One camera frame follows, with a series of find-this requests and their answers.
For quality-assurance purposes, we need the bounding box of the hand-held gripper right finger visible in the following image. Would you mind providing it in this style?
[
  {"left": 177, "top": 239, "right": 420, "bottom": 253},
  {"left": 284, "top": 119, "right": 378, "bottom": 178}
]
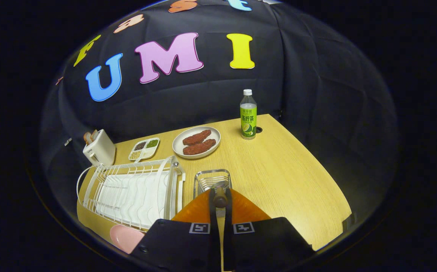
[{"left": 224, "top": 188, "right": 315, "bottom": 272}]

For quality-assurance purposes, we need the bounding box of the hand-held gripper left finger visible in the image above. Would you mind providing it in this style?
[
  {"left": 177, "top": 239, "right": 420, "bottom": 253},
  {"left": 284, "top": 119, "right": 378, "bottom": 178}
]
[{"left": 130, "top": 188, "right": 222, "bottom": 272}]

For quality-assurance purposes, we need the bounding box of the pink plate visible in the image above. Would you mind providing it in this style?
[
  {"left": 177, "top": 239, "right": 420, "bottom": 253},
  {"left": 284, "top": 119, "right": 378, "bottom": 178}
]
[{"left": 109, "top": 224, "right": 146, "bottom": 254}]

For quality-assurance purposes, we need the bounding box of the metal spoon with brown handle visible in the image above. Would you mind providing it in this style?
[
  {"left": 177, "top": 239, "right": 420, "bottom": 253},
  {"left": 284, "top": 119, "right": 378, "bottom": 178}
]
[{"left": 213, "top": 181, "right": 229, "bottom": 208}]

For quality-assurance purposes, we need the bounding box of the white wire dish rack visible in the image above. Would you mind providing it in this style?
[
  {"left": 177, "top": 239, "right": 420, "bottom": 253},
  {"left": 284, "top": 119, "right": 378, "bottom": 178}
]
[{"left": 76, "top": 155, "right": 186, "bottom": 231}]

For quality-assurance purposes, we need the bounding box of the metal wire basket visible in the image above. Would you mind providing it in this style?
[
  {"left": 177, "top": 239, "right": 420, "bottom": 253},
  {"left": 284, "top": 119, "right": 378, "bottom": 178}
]
[{"left": 194, "top": 169, "right": 232, "bottom": 199}]

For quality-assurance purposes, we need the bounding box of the white plate with sausages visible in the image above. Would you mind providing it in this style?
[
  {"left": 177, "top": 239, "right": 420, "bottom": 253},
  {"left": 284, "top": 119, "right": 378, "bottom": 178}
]
[{"left": 172, "top": 126, "right": 221, "bottom": 159}]

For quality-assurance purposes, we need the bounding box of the white divided bean tray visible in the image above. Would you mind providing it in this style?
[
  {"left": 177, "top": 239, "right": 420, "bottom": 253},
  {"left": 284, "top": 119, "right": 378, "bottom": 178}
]
[{"left": 128, "top": 137, "right": 160, "bottom": 162}]

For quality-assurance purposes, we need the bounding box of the red-brown sausage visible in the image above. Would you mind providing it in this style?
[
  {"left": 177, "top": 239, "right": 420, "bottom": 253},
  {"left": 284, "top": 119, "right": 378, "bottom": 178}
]
[
  {"left": 183, "top": 139, "right": 217, "bottom": 156},
  {"left": 182, "top": 130, "right": 212, "bottom": 146}
]

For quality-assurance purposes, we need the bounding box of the white toaster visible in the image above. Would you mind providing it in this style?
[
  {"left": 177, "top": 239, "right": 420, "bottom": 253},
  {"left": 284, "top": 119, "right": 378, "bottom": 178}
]
[{"left": 83, "top": 129, "right": 116, "bottom": 167}]

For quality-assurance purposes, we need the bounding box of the green label drink bottle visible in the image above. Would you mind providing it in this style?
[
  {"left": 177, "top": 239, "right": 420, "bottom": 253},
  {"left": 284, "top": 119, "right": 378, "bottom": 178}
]
[{"left": 240, "top": 89, "right": 258, "bottom": 140}]

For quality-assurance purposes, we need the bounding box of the black backdrop cloth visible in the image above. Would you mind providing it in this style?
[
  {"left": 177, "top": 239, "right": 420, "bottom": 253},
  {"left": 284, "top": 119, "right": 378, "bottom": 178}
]
[{"left": 39, "top": 0, "right": 398, "bottom": 212}]

